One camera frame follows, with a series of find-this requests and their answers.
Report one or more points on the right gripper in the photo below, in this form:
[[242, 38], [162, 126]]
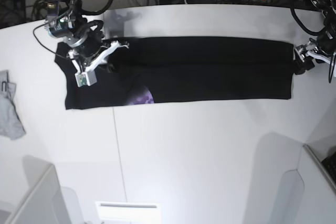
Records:
[[87, 47]]

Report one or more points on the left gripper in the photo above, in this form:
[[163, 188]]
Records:
[[324, 44]]

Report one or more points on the black T-shirt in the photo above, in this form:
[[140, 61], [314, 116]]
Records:
[[186, 69]]

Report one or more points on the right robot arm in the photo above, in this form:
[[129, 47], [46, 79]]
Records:
[[67, 20]]

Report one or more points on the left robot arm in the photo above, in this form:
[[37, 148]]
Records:
[[327, 9]]

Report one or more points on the grey folded cloth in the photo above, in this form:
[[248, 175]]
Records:
[[11, 126]]

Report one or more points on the white bin right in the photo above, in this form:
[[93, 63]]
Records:
[[306, 194]]

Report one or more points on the white bin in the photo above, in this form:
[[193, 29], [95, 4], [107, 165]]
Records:
[[43, 203], [306, 194]]

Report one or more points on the white tray front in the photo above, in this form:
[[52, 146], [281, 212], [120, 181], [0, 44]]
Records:
[[129, 212]]

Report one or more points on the white bin left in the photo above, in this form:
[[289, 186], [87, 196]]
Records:
[[43, 203]]

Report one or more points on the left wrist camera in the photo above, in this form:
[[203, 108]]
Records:
[[333, 61]]

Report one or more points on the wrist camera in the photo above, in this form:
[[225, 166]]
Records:
[[85, 78], [333, 61]]

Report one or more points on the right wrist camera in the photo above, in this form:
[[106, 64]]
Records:
[[85, 78]]

